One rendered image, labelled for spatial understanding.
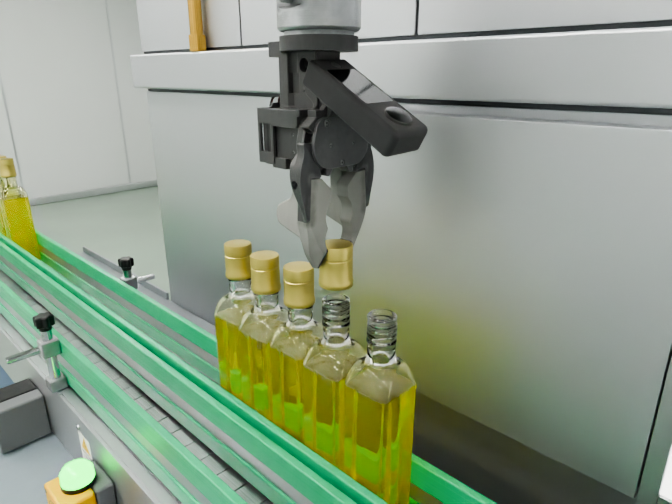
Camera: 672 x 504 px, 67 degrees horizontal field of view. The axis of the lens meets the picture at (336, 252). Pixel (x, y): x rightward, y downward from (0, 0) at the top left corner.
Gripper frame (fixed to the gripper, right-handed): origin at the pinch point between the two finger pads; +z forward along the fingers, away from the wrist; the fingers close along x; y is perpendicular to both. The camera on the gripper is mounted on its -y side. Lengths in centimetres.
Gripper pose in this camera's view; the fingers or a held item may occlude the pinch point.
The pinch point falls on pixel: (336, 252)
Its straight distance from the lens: 51.1
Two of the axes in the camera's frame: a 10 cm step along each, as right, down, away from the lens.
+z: 0.0, 9.4, 3.3
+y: -7.1, -2.3, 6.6
